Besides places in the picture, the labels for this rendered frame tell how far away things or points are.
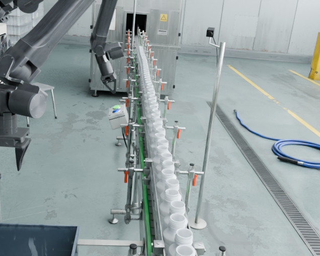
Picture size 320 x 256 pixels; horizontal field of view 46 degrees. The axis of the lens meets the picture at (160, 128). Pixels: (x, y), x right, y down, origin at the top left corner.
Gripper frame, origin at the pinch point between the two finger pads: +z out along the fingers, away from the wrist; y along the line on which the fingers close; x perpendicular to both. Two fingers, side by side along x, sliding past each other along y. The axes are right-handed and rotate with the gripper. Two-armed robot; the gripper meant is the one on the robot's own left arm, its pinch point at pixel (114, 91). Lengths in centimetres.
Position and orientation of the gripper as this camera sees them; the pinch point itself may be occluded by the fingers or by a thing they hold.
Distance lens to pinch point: 182.5
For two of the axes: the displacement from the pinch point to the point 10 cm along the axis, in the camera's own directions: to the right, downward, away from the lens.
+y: -0.7, -3.6, 9.3
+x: -9.6, 2.8, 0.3
